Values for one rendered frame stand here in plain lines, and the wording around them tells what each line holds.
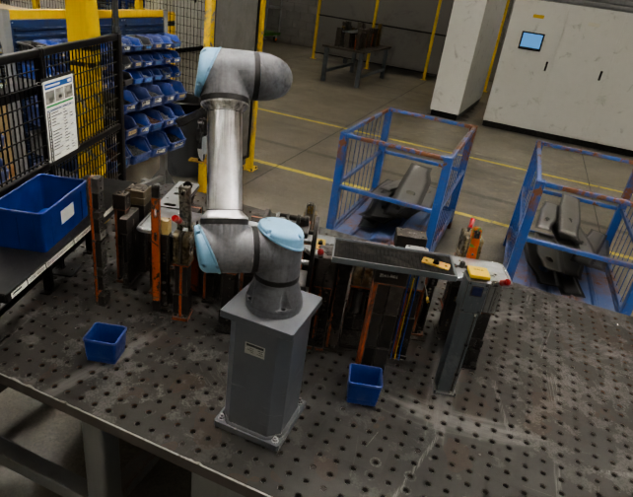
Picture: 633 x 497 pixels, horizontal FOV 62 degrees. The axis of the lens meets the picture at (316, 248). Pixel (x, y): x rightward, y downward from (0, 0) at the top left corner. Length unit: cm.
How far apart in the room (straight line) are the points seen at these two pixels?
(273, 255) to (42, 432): 166
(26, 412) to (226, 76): 193
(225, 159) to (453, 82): 849
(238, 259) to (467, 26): 853
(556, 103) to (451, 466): 835
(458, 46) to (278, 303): 849
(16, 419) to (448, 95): 831
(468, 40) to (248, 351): 850
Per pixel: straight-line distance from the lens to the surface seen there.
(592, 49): 957
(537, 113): 964
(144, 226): 203
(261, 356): 141
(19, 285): 167
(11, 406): 284
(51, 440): 264
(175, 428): 164
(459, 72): 961
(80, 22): 248
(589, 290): 425
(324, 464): 157
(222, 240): 126
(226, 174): 128
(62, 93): 222
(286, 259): 129
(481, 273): 166
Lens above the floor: 188
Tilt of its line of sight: 27 degrees down
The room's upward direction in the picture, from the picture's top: 8 degrees clockwise
